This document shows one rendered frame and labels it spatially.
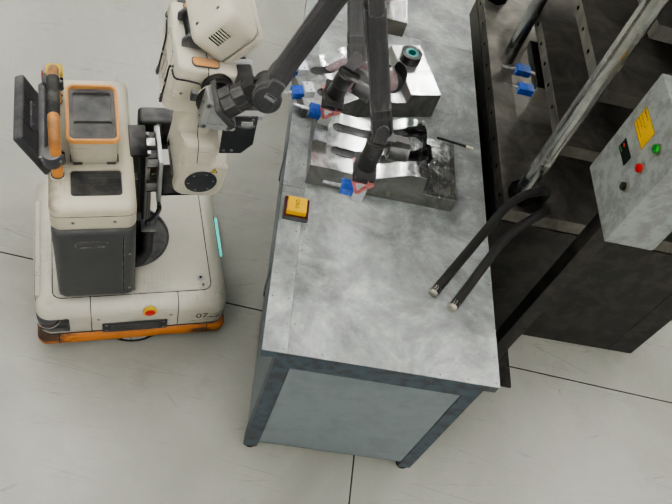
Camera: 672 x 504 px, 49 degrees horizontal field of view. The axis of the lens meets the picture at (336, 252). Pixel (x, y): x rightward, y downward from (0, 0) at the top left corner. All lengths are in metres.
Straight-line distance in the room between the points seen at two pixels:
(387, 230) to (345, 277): 0.25
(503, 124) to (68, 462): 1.99
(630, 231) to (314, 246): 0.93
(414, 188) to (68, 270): 1.15
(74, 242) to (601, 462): 2.20
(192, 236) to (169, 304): 0.30
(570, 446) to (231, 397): 1.39
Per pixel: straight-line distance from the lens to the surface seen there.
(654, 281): 3.12
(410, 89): 2.68
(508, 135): 2.89
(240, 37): 2.04
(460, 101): 2.90
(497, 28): 3.38
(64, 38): 4.00
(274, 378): 2.24
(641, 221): 2.27
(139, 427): 2.78
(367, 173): 2.16
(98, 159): 2.34
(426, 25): 3.19
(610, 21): 2.74
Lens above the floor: 2.60
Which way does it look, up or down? 53 degrees down
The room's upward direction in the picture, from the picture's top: 23 degrees clockwise
